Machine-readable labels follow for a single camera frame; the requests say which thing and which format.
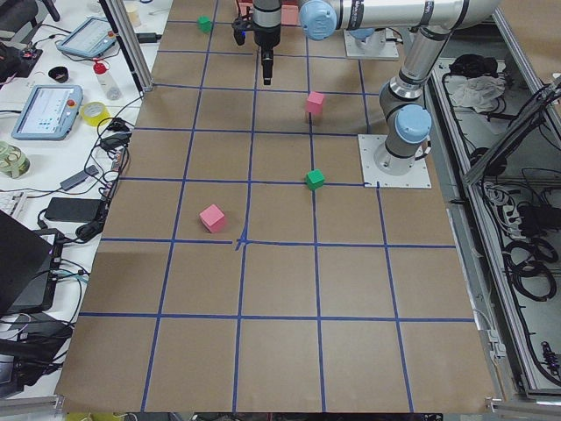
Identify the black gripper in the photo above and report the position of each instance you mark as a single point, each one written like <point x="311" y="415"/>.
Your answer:
<point x="267" y="38"/>

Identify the pink cube near arm base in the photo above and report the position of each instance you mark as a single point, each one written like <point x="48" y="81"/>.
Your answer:
<point x="314" y="103"/>

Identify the pink plastic bin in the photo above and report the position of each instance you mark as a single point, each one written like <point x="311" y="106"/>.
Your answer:
<point x="289" y="14"/>

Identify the green cube far corner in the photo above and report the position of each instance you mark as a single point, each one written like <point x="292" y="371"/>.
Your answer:
<point x="204" y="24"/>

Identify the green cube centre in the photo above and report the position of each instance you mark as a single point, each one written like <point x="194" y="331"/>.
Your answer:
<point x="314" y="179"/>

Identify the clear bottle red cap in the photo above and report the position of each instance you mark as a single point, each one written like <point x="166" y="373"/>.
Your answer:
<point x="106" y="81"/>

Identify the pink cube tilted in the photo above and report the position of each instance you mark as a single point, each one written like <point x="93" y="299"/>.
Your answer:
<point x="213" y="218"/>

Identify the teach pendant upper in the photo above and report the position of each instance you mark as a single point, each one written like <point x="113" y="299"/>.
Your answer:
<point x="89" y="40"/>

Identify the teach pendant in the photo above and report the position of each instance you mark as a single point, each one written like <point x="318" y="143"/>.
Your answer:
<point x="49" y="113"/>
<point x="89" y="40"/>

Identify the yellow tape roll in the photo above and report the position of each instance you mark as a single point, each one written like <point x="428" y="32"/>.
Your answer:
<point x="95" y="114"/>

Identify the black small bowl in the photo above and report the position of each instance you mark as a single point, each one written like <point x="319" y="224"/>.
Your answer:
<point x="59" y="74"/>

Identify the white cloth rag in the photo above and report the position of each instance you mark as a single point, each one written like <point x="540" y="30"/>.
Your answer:
<point x="480" y="94"/>

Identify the teach pendant lower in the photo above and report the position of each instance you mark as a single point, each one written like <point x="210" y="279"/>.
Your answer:
<point x="49" y="113"/>

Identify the black power adapter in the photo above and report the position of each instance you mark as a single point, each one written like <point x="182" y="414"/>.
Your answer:
<point x="76" y="210"/>

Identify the green tape dispenser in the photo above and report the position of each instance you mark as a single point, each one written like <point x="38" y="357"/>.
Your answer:
<point x="14" y="163"/>

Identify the black laptop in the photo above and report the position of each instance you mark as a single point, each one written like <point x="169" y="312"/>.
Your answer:
<point x="29" y="259"/>

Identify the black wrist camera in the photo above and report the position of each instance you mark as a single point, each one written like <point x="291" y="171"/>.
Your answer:
<point x="241" y="26"/>

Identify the aluminium frame post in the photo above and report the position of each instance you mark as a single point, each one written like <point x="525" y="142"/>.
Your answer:
<point x="115" y="12"/>

